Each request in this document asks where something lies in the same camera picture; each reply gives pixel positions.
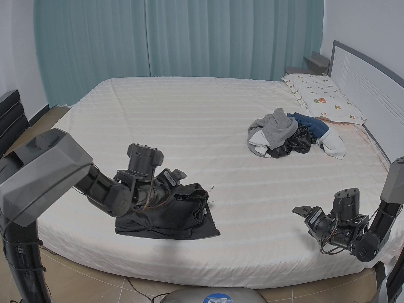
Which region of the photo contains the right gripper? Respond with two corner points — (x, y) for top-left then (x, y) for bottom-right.
(292, 205), (336, 244)

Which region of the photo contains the blue-green curtain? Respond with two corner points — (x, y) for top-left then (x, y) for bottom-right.
(34, 0), (325, 108)

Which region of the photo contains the white printed pillow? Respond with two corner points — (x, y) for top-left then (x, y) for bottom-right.
(281, 73), (367, 125)

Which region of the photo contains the black T-shirt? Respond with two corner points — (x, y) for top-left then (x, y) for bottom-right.
(114, 183), (221, 241)

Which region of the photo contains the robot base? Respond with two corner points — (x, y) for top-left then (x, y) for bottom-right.
(159, 288), (264, 303)

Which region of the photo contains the black chest of drawers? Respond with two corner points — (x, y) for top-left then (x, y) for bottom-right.
(0, 90), (30, 158)

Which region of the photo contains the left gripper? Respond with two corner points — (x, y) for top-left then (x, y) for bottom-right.
(153, 169), (188, 198)

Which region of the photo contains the grey bedside table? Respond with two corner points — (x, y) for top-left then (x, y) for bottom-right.
(285, 51), (330, 76)

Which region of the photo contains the bed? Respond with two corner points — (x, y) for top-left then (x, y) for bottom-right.
(37, 40), (404, 288)

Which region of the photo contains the pile of clothes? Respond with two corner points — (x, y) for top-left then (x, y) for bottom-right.
(247, 108), (347, 160)

